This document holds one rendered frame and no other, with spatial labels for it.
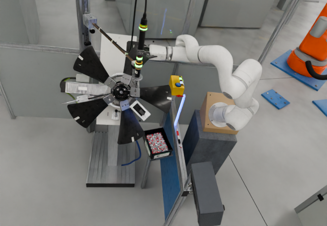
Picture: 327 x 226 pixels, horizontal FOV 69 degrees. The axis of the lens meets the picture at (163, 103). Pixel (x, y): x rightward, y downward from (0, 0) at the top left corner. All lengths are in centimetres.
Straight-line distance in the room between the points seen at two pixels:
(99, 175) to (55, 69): 111
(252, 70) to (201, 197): 64
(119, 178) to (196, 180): 135
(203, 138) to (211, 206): 73
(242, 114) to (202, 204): 57
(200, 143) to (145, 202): 93
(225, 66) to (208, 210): 66
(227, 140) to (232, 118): 45
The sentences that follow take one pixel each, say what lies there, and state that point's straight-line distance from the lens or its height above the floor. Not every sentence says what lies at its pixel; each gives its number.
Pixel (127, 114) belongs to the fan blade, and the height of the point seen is 107.
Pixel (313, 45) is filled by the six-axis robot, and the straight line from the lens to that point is 501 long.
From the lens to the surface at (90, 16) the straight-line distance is 194.
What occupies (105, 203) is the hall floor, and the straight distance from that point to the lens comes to 248.
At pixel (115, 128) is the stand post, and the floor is 69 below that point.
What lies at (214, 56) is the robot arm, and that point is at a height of 173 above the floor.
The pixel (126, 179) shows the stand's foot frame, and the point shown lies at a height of 8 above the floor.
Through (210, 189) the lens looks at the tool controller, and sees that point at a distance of 124.
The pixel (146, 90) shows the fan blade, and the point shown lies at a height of 119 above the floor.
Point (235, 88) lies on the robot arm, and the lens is 112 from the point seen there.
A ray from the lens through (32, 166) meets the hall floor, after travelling 276.
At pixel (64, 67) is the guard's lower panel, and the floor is 79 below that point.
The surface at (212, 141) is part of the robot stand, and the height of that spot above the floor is 91.
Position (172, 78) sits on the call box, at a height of 107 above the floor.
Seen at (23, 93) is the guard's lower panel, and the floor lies 41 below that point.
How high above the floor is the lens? 229
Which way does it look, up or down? 44 degrees down
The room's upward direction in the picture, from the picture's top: 14 degrees clockwise
